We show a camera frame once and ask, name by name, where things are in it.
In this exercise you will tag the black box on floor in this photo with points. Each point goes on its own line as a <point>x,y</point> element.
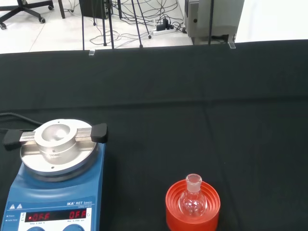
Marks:
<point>92,7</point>

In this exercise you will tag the grey metal cabinet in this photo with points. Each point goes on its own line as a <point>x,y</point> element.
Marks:
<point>216,16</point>

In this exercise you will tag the black tripod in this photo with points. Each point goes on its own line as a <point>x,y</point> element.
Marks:
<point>111,29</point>
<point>137,29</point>

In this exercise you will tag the white power strip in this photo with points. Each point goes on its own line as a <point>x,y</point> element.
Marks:
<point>163,31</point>

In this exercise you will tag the black bench cloth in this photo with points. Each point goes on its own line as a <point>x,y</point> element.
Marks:
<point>192,96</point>

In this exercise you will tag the clear cloth clip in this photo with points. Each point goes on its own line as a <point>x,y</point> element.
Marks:
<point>232,45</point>
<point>91,53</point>

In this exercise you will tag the heater with blue base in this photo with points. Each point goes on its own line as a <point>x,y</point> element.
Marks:
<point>55,192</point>

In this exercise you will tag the black office chair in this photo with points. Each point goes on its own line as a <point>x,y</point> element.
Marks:
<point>22,8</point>

